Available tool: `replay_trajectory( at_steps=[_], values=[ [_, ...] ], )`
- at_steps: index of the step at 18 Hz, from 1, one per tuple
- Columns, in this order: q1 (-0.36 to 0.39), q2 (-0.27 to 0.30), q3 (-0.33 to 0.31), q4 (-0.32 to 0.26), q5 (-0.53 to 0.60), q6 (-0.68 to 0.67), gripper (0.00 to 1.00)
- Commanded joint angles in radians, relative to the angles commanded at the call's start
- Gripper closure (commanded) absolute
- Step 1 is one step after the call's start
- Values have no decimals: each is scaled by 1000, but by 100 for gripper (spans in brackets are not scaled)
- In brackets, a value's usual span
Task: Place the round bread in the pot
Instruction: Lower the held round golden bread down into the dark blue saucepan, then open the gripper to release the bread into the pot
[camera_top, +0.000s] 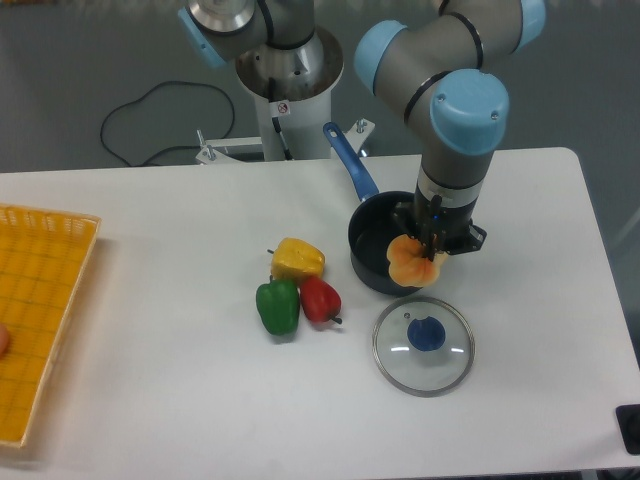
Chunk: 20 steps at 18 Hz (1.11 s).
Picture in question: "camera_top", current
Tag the yellow bell pepper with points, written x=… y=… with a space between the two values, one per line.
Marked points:
x=295 y=259

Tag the glass lid blue knob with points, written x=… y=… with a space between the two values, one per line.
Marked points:
x=423 y=346

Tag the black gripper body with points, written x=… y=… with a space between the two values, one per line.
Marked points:
x=457 y=233

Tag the dark blue pot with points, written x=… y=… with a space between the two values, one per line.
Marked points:
x=372 y=227

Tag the black table corner object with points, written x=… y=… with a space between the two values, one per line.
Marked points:
x=628 y=421

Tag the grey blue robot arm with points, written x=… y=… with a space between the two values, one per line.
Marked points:
x=434 y=78

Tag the red bell pepper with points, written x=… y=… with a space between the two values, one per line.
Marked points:
x=320 y=301

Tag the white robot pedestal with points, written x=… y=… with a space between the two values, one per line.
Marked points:
x=292 y=94

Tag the green bell pepper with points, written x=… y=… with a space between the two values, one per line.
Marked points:
x=278 y=306

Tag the yellow wicker basket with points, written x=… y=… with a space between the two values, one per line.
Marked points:
x=44 y=254

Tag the pink object in basket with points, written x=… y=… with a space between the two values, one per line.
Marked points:
x=4 y=338

